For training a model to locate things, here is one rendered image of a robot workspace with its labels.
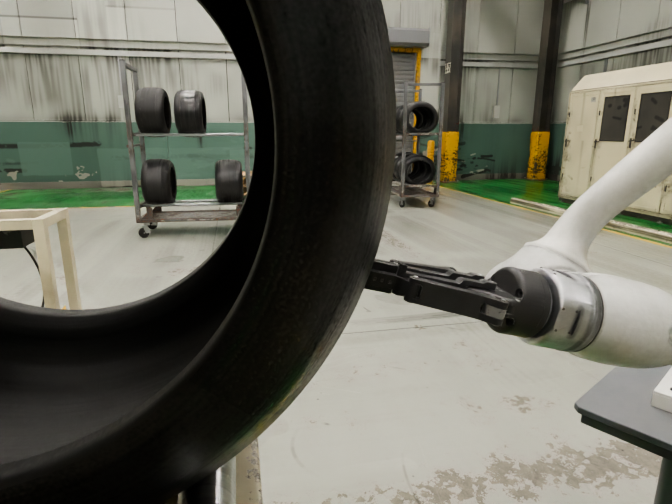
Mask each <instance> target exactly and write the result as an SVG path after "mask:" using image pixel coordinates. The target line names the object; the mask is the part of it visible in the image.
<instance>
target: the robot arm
mask: <svg viewBox="0 0 672 504"><path fill-rule="evenodd" d="M671 174H672V117H671V118H669V119H668V120H667V121H666V122H665V123H664V124H662V125H661V126H660V127H659V128H658V129H657V130H656V131H654V132H653V133H652V134H651V135H650V136H649V137H647V138H646V139H645V140H644V141H643V142H642V143H641V144H639V145H638V146H637V147H636V148H635V149H634V150H632V151H631V152H630V153H629V154H628V155H627V156H626V157H624V158H623V159H622V160H621V161H620V162H619V163H617V164H616V165H615V166H614V167H613V168H612V169H611V170H609V171H608V172H607V173H606V174H605V175H604V176H603V177H601V178H600V179H599V180H598V181H597V182H596V183H595V184H593V185H592V186H591V187H590V188H589V189H588V190H587V191H586V192H584V193H583V194H582V195H581V196H580V197H579V198H578V199H577V200H576V201H575V202H574V203H573V204H572V205H571V206H570V207H569V208H568V209H567V210H566V211H565V213H564V214H563V215H562V216H561V217H560V218H559V220H558V221H557V222H556V223H555V224H554V226H553V227H552V228H551V229H550V231H549V232H548V233H547V234H546V235H545V236H544V237H543V238H541V239H539V240H537V241H533V242H527V243H525V245H524V246H523V247H522V248H521V249H520V250H519V251H518V252H517V253H516V254H514V255H513V256H512V257H510V258H508V259H507V260H506V261H504V262H501V263H499V264H498V265H496V266H495V267H494V268H493V269H491V270H490V272H489V273H488V274H487V275H486V277H485V276H484V275H481V274H478V273H473V272H469V273H463V272H458V271H456V269H455V268H454V267H452V266H450V267H440V266H433V265H427V264H420V263H414V262H407V261H400V260H397V259H390V261H385V260H380V259H375V260H374V263H373V266H372V269H371V271H370V274H369V277H368V279H367V282H366V285H365V287H364V289H369V290H374V291H379V292H385V293H388V294H389V293H391V291H392V293H393V294H395V295H396V296H404V298H403V299H404V300H405V301H406V302H408V303H414V304H418V305H422V306H426V307H430V308H434V309H438V310H442V311H446V312H450V313H454V314H458V315H462V316H466V317H470V318H474V319H478V320H481V321H484V322H486V323H487V324H488V326H489V327H490V328H491V329H492V330H493V331H495V332H497V333H500V334H506V335H512V336H517V337H518V338H519V339H520V340H522V341H523V342H524V343H526V344H529V345H533V346H538V347H544V348H550V349H555V350H558V351H563V352H568V353H570V354H571V355H573V356H576V357H579V358H582V359H585V360H589V361H593V362H596V363H600V364H605V365H611V366H616V367H624V368H634V369H648V368H658V367H664V366H668V365H672V295H671V294H669V293H667V292H665V291H663V290H661V289H659V288H657V287H654V286H651V285H648V284H645V283H642V282H638V281H634V280H630V279H626V278H623V277H619V276H615V275H610V274H604V273H592V272H591V270H590V269H589V267H588V264H587V260H586V259H587V253H588V250H589V247H590V245H591V243H592V241H593V240H594V238H595V237H596V235H597V234H598V233H599V232H600V231H601V229H602V228H603V227H604V226H605V225H606V224H607V223H608V222H609V221H610V220H612V219H613V218H614V217H615V216H616V215H618V214H619V213H620V212H621V211H623V210H624V209H625V208H627V207H628V206H629V205H631V204H632V203H633V202H635V201H636V200H638V199H639V198H640V197H642V196H643V195H644V194H646V193H647V192H648V191H650V190H651V189H652V188H654V187H655V186H657V185H658V184H659V183H661V182H662V181H663V180H665V179H666V178H667V177H669V176H670V175H671ZM484 278H485V279H484Z"/></svg>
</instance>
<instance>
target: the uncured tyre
mask: <svg viewBox="0 0 672 504"><path fill-rule="evenodd" d="M196 1H197V2H198V3H199V4H200V5H201V6H202V7H203V9H204V10H205V11H206V12H207V13H208V15H209V16H210V17H211V19H212V20H213V21H214V23H215V24H216V25H217V27H218V28H219V30H220V31H221V33H222V34H223V36H224V38H225V39H226V41H227V43H228V45H229V46H230V48H231V50H232V52H233V54H234V56H235V58H236V60H237V62H238V65H239V67H240V70H241V72H242V75H243V78H244V80H245V83H246V87H247V90H248V94H249V98H250V102H251V107H252V113H253V120H254V131H255V152H254V163H253V170H252V175H251V180H250V184H249V188H248V191H247V194H246V197H245V200H244V203H243V205H242V208H241V210H240V212H239V214H238V216H237V218H236V220H235V222H234V224H233V226H232V227H231V229H230V230H229V232H228V234H227V235H226V236H225V238H224V239H223V241H222V242H221V243H220V245H219V246H218V247H217V248H216V249H215V250H214V252H213V253H212V254H211V255H210V256H209V257H208V258H207V259H206V260H205V261H204V262H203V263H202V264H201V265H199V266H198V267H197V268H196V269H195V270H193V271H192V272H191V273H189V274H188V275H187V276H185V277H184V278H182V279H181V280H179V281H178V282H176V283H175V284H173V285H171V286H169V287H167V288H166V289H164V290H161V291H159V292H157V293H155V294H153V295H150V296H148V297H145V298H142V299H139V300H136V301H133V302H129V303H126V304H122V305H117V306H112V307H105V308H97V309H83V310H68V309H53V308H45V307H38V306H33V305H28V304H23V303H19V302H16V301H12V300H9V299H5V298H2V297H0V504H160V503H162V502H164V501H166V500H168V499H170V498H172V497H173V496H175V495H177V494H179V493H180V492H182V491H184V490H186V489H187V488H189V487H191V486H192V485H194V484H196V483H197V482H199V481H200V480H202V479H204V478H205V477H207V476H208V475H210V474H211V473H213V472H214V471H216V470H217V469H218V468H220V467H221V466H223V465H224V464H225V463H227V462H228V461H229V460H231V459H232V458H233V457H235V456H236V455H237V454H239V453H240V452H241V451H242V450H243V449H245V448H246V447H247V446H248V445H249V444H251V443H252V442H253V441H254V440H255V439H256V438H258V437H259V436H260V435H261V434H262V433H263V432H264V431H265V430H266V429H267V428H268V427H269V426H270V425H271V424H273V423H274V422H275V421H276V420H277V419H278V418H279V416H280V415H281V414H282V413H283V412H284V411H285V410H286V409H287V408H288V407H289V406H290V405H291V404H292V403H293V401H294V400H295V399H296V398H297V397H298V396H299V394H300V393H301V392H302V391H303V390H304V388H305V387H306V386H307V385H308V383H309V382H310V381H311V379H312V378H313V377H314V376H315V374H316V373H317V371H318V370H319V369H320V367H321V366H322V364H323V363H324V361H325V360H326V358H327V357H328V356H329V354H330V352H331V351H332V349H333V348H334V346H335V344H336V343H337V341H338V339H339V338H340V336H341V334H342V333H343V331H344V329H345V327H346V325H347V323H348V322H349V320H350V318H351V316H352V314H353V312H354V310H355V307H356V305H357V303H358V301H359V299H360V296H361V294H362V292H363V289H364V287H365V285H366V282H367V279H368V277H369V274H370V271H371V269H372V266H373V263H374V260H375V257H376V254H377V251H378V247H379V244H380V240H381V236H382V232H383V228H384V224H385V220H386V215H387V211H388V205H389V200H390V194H391V187H392V180H393V172H394V161H395V146H396V96H395V81H394V70H393V61H392V53H391V47H390V40H389V34H388V29H387V23H386V18H385V13H384V9H383V4H382V0H196Z"/></svg>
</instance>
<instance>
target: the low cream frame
mask: <svg viewBox="0 0 672 504"><path fill-rule="evenodd" d="M55 223H57V227H58V234H59V241H60V248H61V255H62V262H63V268H64V275H65V282H66V289H67V296H68V303H69V309H70V310H82V307H81V299H80V292H79V285H78V278H77V271H76V263H75V256H74V249H73V242H72V235H71V228H70V220H69V213H68V208H52V209H17V210H0V249H16V248H24V249H25V250H26V251H27V253H28V254H29V256H30V257H31V259H32V260H33V262H34V264H35V266H36V267H37V270H38V272H39V275H40V278H41V284H42V290H43V300H42V305H41V307H44V304H45V308H53V309H60V304H59V297H58V291H57V284H56V278H55V271H54V264H53V258H52V251H51V244H50V238H49V231H48V227H49V226H51V225H53V224H55ZM33 242H35V246H36V252H37V259H38V264H37V262H36V260H35V258H34V257H33V255H32V254H31V252H30V251H29V250H28V248H27V247H26V246H28V245H29V244H31V243H33Z"/></svg>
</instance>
